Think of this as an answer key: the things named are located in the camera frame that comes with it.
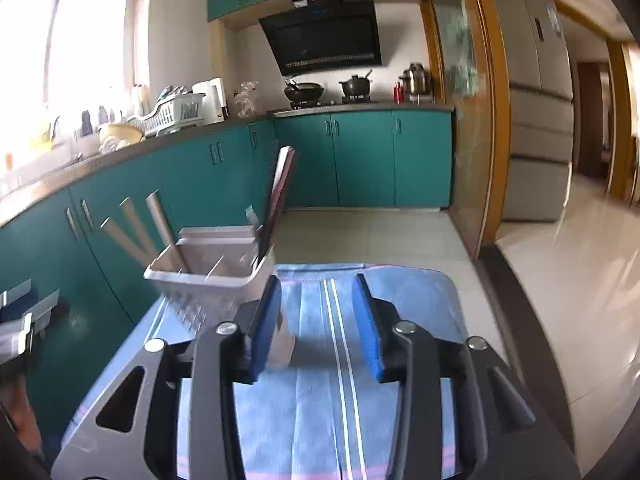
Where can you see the red chopstick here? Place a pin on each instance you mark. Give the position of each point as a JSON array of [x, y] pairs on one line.
[[286, 175]]

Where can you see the steel kettle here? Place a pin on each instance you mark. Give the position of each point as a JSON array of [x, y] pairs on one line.
[[416, 82]]

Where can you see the white dish rack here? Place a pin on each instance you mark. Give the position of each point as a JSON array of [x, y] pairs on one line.
[[170, 112]]

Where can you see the wood framed glass door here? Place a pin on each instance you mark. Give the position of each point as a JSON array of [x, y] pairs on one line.
[[465, 110]]

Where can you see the yellow bowl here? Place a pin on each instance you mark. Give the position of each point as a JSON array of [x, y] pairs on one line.
[[120, 134]]

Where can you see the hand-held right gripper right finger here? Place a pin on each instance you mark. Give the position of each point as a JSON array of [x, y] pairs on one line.
[[367, 332]]

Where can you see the person's left forearm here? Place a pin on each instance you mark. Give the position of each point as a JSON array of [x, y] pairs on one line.
[[22, 425]]

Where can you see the black cooking pot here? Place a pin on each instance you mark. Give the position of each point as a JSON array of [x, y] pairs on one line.
[[356, 86]]

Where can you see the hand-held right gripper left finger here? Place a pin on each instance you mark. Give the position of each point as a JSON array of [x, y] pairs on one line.
[[265, 327]]

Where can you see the black wok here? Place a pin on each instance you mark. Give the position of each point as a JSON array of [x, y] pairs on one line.
[[303, 91]]

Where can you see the silver refrigerator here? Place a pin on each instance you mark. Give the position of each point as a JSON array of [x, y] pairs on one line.
[[540, 110]]

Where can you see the white countertop appliance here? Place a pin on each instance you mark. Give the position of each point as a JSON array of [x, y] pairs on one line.
[[212, 100]]

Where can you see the clear plastic bag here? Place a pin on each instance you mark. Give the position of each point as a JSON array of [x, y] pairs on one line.
[[246, 100]]

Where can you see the cream chopstick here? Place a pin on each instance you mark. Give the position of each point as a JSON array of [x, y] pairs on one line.
[[125, 240], [252, 222], [137, 225], [165, 230]]

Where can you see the white plastic utensil holder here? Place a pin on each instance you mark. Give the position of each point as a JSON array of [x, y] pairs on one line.
[[215, 285]]

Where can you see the teal kitchen base cabinet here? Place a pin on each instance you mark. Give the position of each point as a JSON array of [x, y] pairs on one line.
[[365, 160]]

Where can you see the blue striped cloth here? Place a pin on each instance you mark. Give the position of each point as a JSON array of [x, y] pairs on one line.
[[320, 410]]

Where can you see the kitchen window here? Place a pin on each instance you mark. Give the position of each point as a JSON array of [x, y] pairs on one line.
[[75, 60]]

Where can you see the black range hood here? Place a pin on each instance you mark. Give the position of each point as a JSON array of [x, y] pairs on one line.
[[325, 35]]

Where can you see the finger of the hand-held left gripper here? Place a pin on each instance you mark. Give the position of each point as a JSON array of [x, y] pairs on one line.
[[45, 310], [15, 294]]

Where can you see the red bottle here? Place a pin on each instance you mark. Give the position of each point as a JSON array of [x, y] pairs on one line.
[[398, 94]]

